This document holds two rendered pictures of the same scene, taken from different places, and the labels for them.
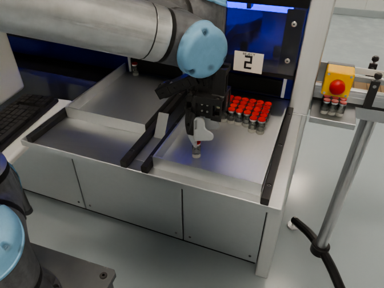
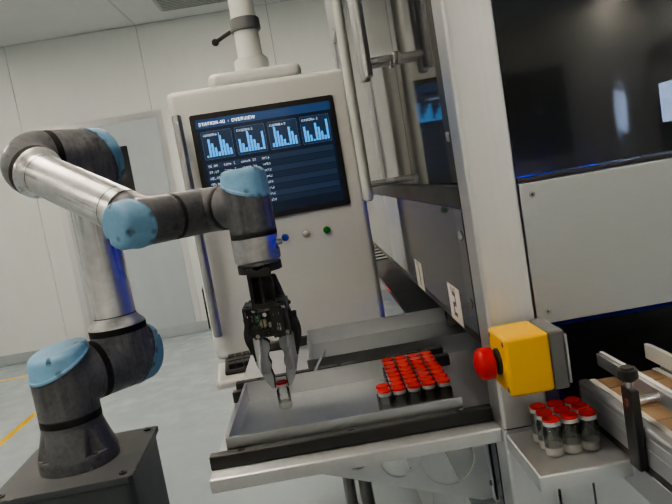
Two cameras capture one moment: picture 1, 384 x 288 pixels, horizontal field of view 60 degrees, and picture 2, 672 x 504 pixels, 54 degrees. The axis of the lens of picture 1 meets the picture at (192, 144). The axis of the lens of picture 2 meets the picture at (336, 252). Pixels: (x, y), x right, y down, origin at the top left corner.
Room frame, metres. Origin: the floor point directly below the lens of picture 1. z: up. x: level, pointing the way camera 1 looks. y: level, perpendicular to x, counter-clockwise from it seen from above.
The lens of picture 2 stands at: (0.35, -1.06, 1.25)
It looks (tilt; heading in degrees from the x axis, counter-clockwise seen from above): 6 degrees down; 68
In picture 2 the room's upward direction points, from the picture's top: 10 degrees counter-clockwise
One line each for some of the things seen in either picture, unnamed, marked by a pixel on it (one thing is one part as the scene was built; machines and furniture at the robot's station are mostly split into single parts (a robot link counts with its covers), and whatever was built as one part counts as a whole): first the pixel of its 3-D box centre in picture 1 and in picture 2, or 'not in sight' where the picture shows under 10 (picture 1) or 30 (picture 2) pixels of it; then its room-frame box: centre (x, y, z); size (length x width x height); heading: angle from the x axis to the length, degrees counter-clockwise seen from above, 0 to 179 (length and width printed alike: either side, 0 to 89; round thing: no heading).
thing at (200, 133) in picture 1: (201, 134); (263, 364); (0.62, -0.02, 0.97); 0.06 x 0.03 x 0.09; 69
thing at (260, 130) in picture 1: (260, 126); (386, 404); (0.75, -0.19, 0.90); 0.02 x 0.02 x 0.05
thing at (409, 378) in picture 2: (236, 112); (408, 383); (0.82, -0.13, 0.90); 0.18 x 0.02 x 0.05; 69
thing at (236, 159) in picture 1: (226, 135); (342, 399); (0.71, -0.09, 0.90); 0.34 x 0.26 x 0.04; 159
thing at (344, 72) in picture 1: (338, 79); (526, 356); (0.84, -0.41, 0.99); 0.08 x 0.07 x 0.07; 159
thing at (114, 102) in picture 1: (133, 94); (387, 338); (0.94, 0.19, 0.90); 0.34 x 0.26 x 0.04; 159
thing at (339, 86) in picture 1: (337, 86); (490, 362); (0.80, -0.39, 0.99); 0.04 x 0.04 x 0.04; 69
